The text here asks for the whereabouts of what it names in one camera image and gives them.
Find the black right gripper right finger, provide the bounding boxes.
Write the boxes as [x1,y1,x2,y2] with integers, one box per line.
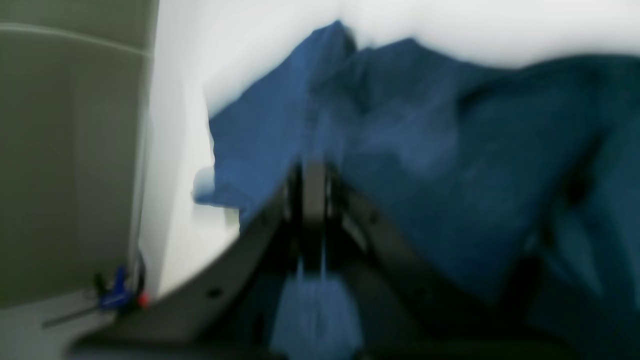
[325,166,576,360]

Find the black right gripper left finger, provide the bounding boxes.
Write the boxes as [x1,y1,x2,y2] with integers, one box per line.
[70,164,328,360]

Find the blue T-shirt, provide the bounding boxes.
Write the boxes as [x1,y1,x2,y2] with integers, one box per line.
[193,22,639,360]

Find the blue clamp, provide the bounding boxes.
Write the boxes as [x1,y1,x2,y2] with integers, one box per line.
[93,266,150,316]

